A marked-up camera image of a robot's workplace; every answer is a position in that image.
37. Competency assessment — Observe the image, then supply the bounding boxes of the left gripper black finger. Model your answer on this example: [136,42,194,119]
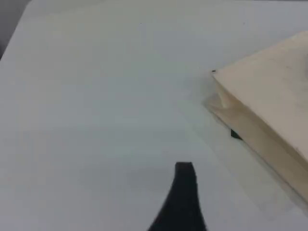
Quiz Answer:
[146,161,208,231]

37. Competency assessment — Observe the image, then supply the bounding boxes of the white canvas handbag green handles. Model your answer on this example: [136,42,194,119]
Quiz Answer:
[203,30,308,212]

